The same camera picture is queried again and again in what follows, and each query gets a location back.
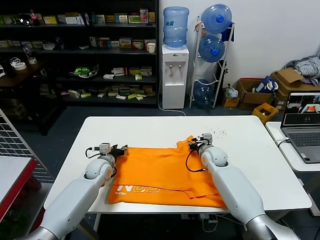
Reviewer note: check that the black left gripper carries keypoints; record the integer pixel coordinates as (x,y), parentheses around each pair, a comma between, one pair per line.
(116,153)

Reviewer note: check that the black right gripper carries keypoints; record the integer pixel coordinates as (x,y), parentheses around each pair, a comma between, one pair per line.
(200,146)

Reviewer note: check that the orange t-shirt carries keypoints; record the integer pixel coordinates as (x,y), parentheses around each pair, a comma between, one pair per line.
(160,175)

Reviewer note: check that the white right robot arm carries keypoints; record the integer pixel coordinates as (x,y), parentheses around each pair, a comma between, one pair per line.
(235,190)

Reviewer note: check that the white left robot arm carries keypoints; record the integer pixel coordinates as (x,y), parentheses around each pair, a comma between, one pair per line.
(75,195)

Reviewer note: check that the pile of striped clothes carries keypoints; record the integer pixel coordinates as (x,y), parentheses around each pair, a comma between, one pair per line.
(308,66)

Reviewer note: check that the scattered dark crumbs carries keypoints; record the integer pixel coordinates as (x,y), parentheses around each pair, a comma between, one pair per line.
(217,132)

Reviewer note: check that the blue tilted water jug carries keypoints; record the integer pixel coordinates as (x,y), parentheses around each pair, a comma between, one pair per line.
(216,18)
(203,93)
(211,48)

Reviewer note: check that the small cardboard box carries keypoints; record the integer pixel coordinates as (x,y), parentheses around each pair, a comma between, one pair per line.
(231,102)

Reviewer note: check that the grey plastic bag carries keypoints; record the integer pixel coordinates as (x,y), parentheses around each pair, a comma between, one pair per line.
(231,92)

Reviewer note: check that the white water dispenser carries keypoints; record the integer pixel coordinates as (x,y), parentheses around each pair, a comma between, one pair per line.
(174,80)

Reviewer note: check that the white power strip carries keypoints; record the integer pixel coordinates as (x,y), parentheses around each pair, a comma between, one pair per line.
(197,217)

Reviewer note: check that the open cardboard box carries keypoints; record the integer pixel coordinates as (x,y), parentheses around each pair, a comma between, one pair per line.
(252,100)

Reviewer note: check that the white metal jug rack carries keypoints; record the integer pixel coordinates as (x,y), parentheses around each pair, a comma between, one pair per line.
(221,75)

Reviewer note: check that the yellow plastic bin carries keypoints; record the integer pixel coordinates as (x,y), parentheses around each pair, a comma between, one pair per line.
(265,113)

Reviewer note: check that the green item in bowl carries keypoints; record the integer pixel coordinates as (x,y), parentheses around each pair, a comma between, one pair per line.
(83,72)

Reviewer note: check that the blue shopping bag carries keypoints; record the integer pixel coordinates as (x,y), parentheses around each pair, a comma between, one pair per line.
(265,85)

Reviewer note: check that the white side table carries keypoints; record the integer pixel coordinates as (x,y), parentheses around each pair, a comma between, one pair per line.
(287,157)

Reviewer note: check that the black shelving unit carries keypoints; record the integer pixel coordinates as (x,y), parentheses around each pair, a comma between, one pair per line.
(107,52)

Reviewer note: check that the beige medicine box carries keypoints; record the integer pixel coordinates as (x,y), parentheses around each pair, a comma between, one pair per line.
(125,43)

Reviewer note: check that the white paper cup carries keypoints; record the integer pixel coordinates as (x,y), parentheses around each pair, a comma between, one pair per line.
(151,48)

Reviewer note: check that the red white medicine box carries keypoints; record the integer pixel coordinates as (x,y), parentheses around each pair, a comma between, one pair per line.
(138,45)

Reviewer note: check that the red edged white table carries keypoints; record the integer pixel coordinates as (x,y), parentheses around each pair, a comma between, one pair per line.
(15,180)

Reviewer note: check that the grey open laptop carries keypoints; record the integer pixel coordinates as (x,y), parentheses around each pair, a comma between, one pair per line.
(303,140)

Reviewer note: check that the blue upright water jug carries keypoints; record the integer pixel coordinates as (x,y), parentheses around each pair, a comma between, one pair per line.
(175,27)

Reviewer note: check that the large cardboard box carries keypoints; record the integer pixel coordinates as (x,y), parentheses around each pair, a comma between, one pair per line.
(291,77)

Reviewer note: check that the dark wooden table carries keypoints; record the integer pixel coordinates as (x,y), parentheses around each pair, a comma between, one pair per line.
(22,75)

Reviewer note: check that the white tape roll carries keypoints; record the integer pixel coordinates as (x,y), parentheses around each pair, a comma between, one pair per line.
(19,66)

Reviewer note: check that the pink printed box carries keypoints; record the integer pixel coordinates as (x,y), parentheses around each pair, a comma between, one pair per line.
(143,16)

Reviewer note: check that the yellow flat box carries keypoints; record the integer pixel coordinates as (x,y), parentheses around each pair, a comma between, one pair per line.
(50,20)

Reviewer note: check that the cola bottle red label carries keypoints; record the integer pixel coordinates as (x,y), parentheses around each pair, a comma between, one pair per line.
(32,18)

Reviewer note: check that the shiny dark round bowl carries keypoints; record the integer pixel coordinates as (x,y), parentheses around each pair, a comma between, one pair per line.
(25,20)

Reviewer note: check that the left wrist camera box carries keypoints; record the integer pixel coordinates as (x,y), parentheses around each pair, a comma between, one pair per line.
(105,148)

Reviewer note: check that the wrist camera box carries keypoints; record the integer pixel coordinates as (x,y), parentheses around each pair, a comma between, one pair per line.
(105,148)
(205,138)

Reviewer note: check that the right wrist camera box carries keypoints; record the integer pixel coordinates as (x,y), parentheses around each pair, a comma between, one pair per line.
(205,138)

